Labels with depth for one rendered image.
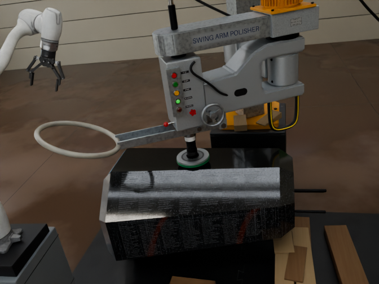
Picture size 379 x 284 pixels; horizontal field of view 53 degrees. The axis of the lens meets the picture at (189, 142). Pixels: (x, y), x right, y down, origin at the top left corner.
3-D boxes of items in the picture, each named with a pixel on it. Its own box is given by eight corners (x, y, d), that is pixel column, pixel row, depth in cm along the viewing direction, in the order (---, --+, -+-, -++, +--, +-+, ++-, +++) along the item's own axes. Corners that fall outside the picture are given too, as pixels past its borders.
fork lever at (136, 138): (218, 118, 252) (217, 110, 250) (229, 128, 235) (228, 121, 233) (115, 139, 238) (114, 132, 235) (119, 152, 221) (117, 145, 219)
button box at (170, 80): (185, 112, 222) (178, 65, 209) (186, 114, 220) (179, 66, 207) (172, 115, 220) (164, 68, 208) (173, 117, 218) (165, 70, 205)
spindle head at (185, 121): (220, 110, 252) (214, 43, 232) (233, 122, 233) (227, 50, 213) (168, 123, 245) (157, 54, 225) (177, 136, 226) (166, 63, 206)
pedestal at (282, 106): (224, 169, 393) (217, 103, 360) (289, 170, 377) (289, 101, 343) (214, 208, 337) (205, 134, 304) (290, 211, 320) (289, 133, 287)
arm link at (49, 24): (64, 41, 201) (49, 35, 208) (69, 12, 196) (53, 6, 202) (47, 40, 193) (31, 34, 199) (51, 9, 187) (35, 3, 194)
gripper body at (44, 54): (38, 48, 197) (36, 65, 200) (54, 52, 198) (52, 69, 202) (42, 47, 204) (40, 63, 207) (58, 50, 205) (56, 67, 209)
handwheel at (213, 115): (220, 119, 234) (218, 96, 227) (227, 124, 225) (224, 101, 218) (198, 124, 231) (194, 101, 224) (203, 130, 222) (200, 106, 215)
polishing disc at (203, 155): (171, 155, 253) (171, 154, 253) (200, 146, 260) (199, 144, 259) (184, 169, 235) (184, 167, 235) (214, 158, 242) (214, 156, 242)
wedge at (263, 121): (272, 115, 312) (272, 109, 309) (281, 118, 304) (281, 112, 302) (255, 123, 302) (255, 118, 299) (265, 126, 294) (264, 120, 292)
